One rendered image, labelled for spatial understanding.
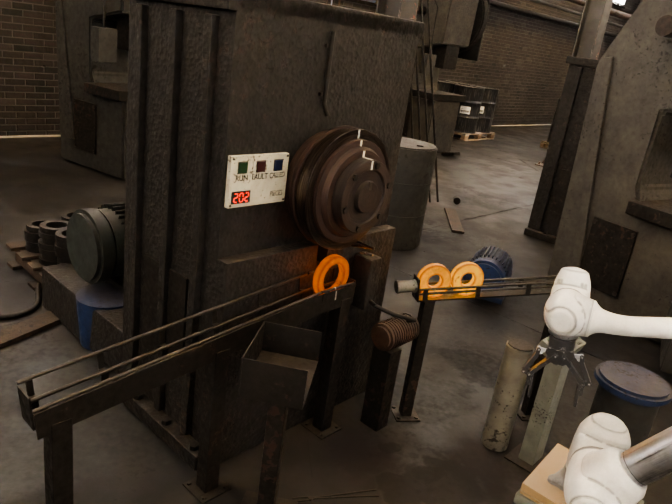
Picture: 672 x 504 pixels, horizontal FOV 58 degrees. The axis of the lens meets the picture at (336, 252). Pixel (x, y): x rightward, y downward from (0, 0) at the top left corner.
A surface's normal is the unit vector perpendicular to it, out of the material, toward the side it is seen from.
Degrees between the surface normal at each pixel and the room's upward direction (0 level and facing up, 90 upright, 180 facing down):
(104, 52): 90
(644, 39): 90
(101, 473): 0
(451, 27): 92
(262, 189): 90
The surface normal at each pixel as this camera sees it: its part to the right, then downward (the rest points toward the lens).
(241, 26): 0.72, 0.33
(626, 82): -0.84, 0.07
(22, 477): 0.14, -0.93
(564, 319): -0.57, 0.16
